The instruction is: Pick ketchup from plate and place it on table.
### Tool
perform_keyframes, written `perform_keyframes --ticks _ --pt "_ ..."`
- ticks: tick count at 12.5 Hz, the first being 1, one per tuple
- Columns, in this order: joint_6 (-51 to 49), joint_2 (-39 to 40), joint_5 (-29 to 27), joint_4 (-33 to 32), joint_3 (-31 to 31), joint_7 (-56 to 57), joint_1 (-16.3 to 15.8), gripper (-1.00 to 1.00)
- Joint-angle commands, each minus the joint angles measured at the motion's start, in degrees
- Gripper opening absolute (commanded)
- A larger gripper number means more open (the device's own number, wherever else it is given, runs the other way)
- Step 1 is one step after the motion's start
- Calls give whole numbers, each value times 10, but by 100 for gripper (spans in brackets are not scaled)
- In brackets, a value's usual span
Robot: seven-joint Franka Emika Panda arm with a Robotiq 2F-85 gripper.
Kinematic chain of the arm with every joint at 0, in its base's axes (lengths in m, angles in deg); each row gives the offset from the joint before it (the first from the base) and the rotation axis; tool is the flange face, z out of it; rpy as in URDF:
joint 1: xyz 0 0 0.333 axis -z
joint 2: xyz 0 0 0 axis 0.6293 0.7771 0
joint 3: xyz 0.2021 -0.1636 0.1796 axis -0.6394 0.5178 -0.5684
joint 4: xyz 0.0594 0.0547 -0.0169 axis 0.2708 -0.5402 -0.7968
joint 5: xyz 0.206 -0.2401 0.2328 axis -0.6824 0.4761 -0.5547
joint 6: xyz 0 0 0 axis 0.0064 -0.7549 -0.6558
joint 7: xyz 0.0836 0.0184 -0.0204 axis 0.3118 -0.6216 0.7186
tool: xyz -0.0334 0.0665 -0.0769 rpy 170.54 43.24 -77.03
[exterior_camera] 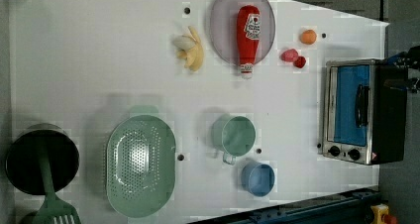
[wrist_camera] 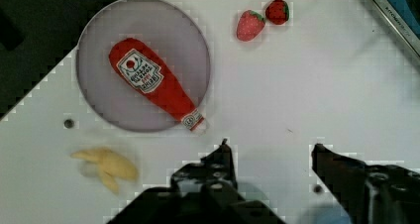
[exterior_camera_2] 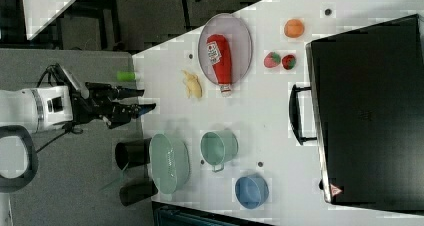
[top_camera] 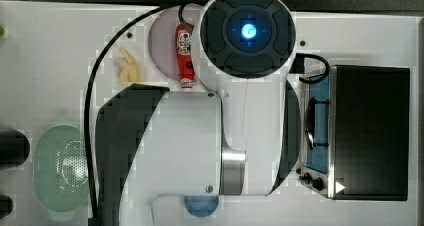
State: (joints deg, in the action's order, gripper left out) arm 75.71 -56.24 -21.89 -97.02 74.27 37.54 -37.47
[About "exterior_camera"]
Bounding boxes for peeled plush banana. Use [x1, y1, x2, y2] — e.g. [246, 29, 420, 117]
[172, 26, 204, 72]

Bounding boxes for black pot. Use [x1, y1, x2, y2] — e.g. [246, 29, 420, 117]
[5, 123, 79, 195]

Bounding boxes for blue metal rail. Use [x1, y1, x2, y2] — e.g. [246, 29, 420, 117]
[189, 188, 381, 224]

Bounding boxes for red strawberry toy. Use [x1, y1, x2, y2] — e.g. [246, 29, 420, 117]
[293, 56, 306, 68]

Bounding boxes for green oval colander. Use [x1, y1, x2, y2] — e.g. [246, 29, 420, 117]
[106, 114, 176, 218]

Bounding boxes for small orange fruit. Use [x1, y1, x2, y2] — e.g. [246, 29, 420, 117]
[300, 30, 317, 45]

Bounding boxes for red plush ketchup bottle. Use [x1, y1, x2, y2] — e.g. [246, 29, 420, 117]
[236, 5, 261, 79]

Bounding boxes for grey round plate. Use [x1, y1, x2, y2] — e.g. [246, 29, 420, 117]
[209, 0, 275, 65]

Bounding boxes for green mug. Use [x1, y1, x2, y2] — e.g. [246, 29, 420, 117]
[211, 114, 257, 166]

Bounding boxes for silver toaster oven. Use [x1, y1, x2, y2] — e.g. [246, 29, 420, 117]
[322, 59, 408, 166]

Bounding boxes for green slotted spatula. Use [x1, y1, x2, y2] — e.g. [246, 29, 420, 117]
[32, 138, 81, 224]

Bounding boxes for pink strawberry toy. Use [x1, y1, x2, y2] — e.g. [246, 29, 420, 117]
[280, 49, 298, 62]

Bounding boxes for yellow red emergency button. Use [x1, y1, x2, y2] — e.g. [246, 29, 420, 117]
[370, 204, 398, 224]

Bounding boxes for blue cup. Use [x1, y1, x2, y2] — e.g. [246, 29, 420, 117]
[241, 161, 275, 197]

